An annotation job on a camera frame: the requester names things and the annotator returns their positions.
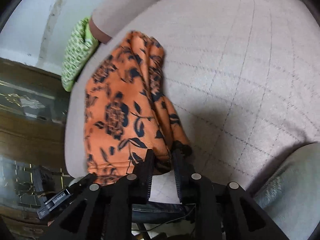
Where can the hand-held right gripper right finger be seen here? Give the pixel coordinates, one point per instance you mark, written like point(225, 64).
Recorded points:
point(181, 175)

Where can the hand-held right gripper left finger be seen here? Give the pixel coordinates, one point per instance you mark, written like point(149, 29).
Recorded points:
point(146, 170)

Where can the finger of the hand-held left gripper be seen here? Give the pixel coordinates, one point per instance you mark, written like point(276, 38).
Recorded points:
point(83, 181)

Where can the orange floral garment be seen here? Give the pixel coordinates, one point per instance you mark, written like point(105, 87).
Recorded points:
point(112, 100)

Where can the person's dark jeans leg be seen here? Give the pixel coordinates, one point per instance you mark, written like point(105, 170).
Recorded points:
point(160, 211)

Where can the wooden glass-top table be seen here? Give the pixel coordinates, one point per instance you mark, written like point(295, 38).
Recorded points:
point(25, 130)

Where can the grey fuzzy cloth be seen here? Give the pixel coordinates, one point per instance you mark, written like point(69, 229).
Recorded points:
point(287, 180)

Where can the pink quilted sofa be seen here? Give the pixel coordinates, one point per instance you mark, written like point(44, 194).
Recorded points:
point(237, 80)

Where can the green patterned cloth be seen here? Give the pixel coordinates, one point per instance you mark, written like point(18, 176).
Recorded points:
point(72, 62)

